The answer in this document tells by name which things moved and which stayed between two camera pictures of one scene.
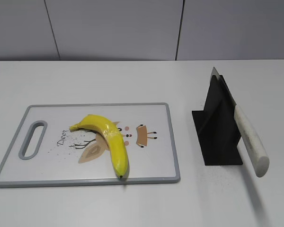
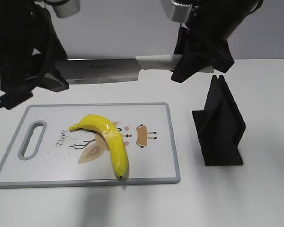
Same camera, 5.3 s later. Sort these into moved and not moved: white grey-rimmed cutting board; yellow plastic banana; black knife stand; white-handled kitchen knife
Moved: white-handled kitchen knife
Not moved: yellow plastic banana; black knife stand; white grey-rimmed cutting board
